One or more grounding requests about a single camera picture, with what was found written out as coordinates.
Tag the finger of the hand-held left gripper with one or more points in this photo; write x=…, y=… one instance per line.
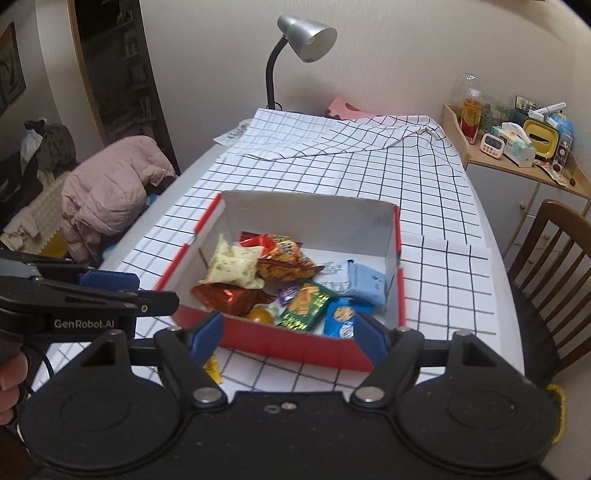
x=157, y=307
x=111, y=280

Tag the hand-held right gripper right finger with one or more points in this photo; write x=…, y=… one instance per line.
x=371, y=339

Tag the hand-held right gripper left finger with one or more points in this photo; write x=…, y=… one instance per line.
x=207, y=332

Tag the blue and white biscuit packet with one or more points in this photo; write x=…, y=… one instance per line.
x=339, y=321

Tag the small yellow snack packet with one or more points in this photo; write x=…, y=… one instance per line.
x=213, y=369

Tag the dark red foil packet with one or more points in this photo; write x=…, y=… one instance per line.
x=226, y=297

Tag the light blue snack packet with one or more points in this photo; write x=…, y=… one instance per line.
x=367, y=281

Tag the cream snack bag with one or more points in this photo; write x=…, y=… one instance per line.
x=231, y=267

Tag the green snack packet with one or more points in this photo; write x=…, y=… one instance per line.
x=307, y=307

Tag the red cardboard box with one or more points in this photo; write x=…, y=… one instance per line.
x=300, y=353

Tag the purple candy packet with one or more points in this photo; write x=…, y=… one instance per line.
x=288, y=294

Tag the orange chip bag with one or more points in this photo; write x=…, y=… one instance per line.
x=286, y=263

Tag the person's left hand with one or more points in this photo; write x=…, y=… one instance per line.
x=9, y=383

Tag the light blue plastic object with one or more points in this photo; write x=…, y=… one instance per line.
x=150, y=199

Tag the pink puffer jacket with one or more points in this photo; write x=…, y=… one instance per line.
x=111, y=184

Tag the small red snack packet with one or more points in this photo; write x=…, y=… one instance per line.
x=254, y=242

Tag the cream lace cloth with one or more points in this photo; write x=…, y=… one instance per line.
x=27, y=217

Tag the pile of dark clothes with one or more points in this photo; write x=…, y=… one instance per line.
x=53, y=143

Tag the white checked tablecloth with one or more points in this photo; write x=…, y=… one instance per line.
x=323, y=170

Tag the grey cabinet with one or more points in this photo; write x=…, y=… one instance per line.
x=503, y=207

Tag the printed paper sheet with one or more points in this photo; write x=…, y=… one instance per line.
x=233, y=134

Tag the wooden chair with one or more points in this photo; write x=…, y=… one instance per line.
x=549, y=240

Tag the dark bookshelf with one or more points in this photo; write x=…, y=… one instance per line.
x=120, y=69

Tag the small white timer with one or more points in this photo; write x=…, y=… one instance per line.
x=491, y=145

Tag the pink spotted bag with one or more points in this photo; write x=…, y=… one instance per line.
x=346, y=108

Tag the white tissue box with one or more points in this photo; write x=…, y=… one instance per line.
x=517, y=147

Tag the orange drink bottle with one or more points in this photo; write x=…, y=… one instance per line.
x=471, y=115

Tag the yellow box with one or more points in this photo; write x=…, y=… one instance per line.
x=542, y=138

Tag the clear glass dome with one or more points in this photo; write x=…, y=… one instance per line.
x=494, y=90

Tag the blue patterned packet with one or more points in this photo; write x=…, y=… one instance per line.
x=564, y=136

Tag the white handheld device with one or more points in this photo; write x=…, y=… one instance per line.
x=549, y=110

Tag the silver desk lamp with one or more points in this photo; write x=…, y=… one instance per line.
x=307, y=34

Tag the framed wall picture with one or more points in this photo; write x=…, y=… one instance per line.
x=11, y=64

